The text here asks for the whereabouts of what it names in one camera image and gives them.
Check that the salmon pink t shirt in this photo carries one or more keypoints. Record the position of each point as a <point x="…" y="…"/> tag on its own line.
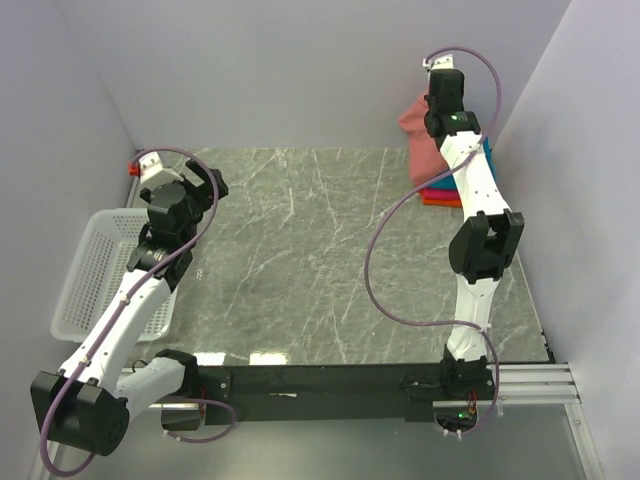
<point x="425" y="160"/>

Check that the aluminium frame rail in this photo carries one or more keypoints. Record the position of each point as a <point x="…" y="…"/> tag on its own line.
<point x="537" y="384"/>

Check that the folded orange t shirt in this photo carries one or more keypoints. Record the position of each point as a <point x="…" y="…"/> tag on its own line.
<point x="452" y="204"/>

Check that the white plastic basket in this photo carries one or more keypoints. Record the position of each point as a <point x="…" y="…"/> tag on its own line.
<point x="99" y="264"/>

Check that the black base beam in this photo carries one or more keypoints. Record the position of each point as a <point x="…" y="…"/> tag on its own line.
<point x="340" y="392"/>

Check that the folded magenta t shirt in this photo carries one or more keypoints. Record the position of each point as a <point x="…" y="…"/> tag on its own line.
<point x="440" y="194"/>

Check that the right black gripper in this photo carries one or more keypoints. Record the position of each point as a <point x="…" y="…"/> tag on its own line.
<point x="462" y="108"/>

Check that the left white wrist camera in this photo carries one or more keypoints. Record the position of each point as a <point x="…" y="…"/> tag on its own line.
<point x="151" y="172"/>

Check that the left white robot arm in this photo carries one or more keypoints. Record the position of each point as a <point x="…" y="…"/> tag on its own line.
<point x="86" y="404"/>

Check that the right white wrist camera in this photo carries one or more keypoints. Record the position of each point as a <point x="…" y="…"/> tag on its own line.
<point x="439" y="63"/>

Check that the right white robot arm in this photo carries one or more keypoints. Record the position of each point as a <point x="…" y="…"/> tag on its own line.
<point x="486" y="243"/>

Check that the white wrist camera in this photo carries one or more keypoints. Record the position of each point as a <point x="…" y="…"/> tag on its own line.
<point x="151" y="172"/>
<point x="439" y="63"/>

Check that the folded blue t shirt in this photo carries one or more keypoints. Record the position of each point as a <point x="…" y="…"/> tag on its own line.
<point x="449" y="183"/>

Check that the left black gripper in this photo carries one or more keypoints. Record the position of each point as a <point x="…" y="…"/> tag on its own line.
<point x="203" y="196"/>

